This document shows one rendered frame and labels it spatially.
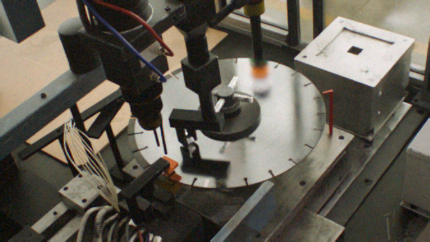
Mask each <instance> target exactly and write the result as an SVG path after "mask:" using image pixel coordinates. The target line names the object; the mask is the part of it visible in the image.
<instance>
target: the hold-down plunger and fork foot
mask: <svg viewBox="0 0 430 242"><path fill-rule="evenodd" d="M198 100H199V104H200V107H201V110H194V109H179V108H173V110H172V113H170V115H169V117H168V121H169V125H170V128H175V130H176V133H177V139H178V142H179V143H180V144H182V145H183V146H185V147H188V142H187V136H186V133H185V129H186V130H187V133H190V134H191V135H192V137H193V138H194V141H197V136H196V130H199V131H212V132H221V130H222V127H223V124H224V116H223V113H218V111H216V109H215V105H214V101H213V96H212V91H211V92H209V93H206V94H205V95H203V96H200V95H198Z"/></svg>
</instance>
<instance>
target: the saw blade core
mask: <svg viewBox="0 0 430 242"><path fill-rule="evenodd" d="M257 61H258V59H250V58H238V59H237V63H235V58H233V59H225V60H219V68H220V74H221V84H220V85H219V86H217V87H216V88H215V89H213V90H216V91H218V90H219V89H220V88H221V87H224V86H229V84H230V82H231V81H232V80H233V78H234V77H235V76H237V77H238V78H239V80H238V82H237V83H236V86H235V87H234V91H239V92H245V93H248V94H250V95H252V96H253V97H254V98H255V99H257V100H258V102H259V104H260V108H261V118H260V120H259V122H258V124H257V126H255V127H254V128H253V129H252V130H251V131H249V132H247V133H245V134H242V135H239V136H235V137H230V138H220V137H216V136H211V135H209V134H207V133H205V132H204V131H199V130H196V136H197V141H194V142H193V143H192V144H190V145H189V146H188V147H185V146H183V145H182V144H180V143H179V142H178V139H177V133H176V130H175V128H170V125H169V121H168V117H169V115H170V113H172V110H173V108H179V109H194V110H197V108H198V107H199V105H200V104H199V100H198V95H197V94H196V93H195V92H192V91H191V90H190V89H188V88H186V85H185V84H184V78H183V74H182V72H180V73H178V74H176V75H175V77H176V78H177V79H176V78H175V77H170V78H169V79H167V82H165V83H164V82H163V92H162V94H161V99H162V102H163V109H162V110H161V114H162V117H163V129H164V137H165V142H166V148H167V152H168V153H167V155H164V149H163V143H162V138H161V130H160V127H159V128H158V129H157V134H158V137H159V142H160V145H161V146H160V147H158V146H157V143H156V140H155V137H154V132H153V131H146V130H144V129H142V128H141V126H139V124H138V120H137V118H136V122H135V128H134V134H135V139H136V144H137V146H138V149H139V150H140V152H141V153H142V156H143V157H144V158H145V159H146V160H147V162H148V163H149V164H150V165H152V164H153V163H154V162H156V161H157V160H158V159H159V158H160V157H163V156H166V157H168V158H171V159H173V160H175V161H176V162H178V163H179V165H178V167H176V169H175V170H174V171H173V172H175V173H174V174H173V175H172V173H171V174H169V175H168V174H166V176H167V177H168V178H169V179H172V180H174V181H177V182H180V183H181V184H185V185H188V186H192V184H193V181H194V179H196V180H195V183H194V184H193V187H197V188H208V189H218V188H219V183H218V182H219V181H221V185H220V189H230V188H241V187H245V186H246V181H245V180H244V179H247V181H248V186H251V185H254V184H259V183H260V182H264V181H267V180H269V179H272V178H273V176H272V175H271V174H270V173H268V172H269V171H270V172H272V174H273V175H274V177H277V176H279V175H281V174H283V173H285V172H288V171H289V170H291V168H293V167H294V166H296V164H298V163H300V162H301V161H302V160H304V159H305V158H306V157H307V156H308V155H309V153H311V151H312V150H313V149H314V147H315V146H316V145H317V143H319V140H320V139H321V136H322V134H323V131H324V127H325V123H326V108H325V105H324V101H323V98H322V97H321V94H320V92H319V91H318V90H317V88H316V87H315V86H314V85H313V84H312V83H311V82H310V80H309V79H307V78H306V77H305V76H304V75H301V74H300V73H299V72H296V71H295V70H293V69H290V67H287V66H285V65H282V64H279V65H278V63H275V62H272V61H266V60H259V61H258V64H255V63H256V62H257ZM277 65H278V66H277ZM276 66H277V68H275V67H276ZM291 75H293V76H291ZM314 99H316V100H314ZM316 114H320V115H316ZM314 129H316V131H314ZM141 133H143V134H141ZM305 145H308V147H305ZM146 147H148V148H147V149H146ZM310 147H311V148H312V149H311V148H310ZM289 160H292V161H293V162H295V164H294V163H293V162H292V161H289ZM206 179H209V183H208V186H207V187H204V184H205V180H206Z"/></svg>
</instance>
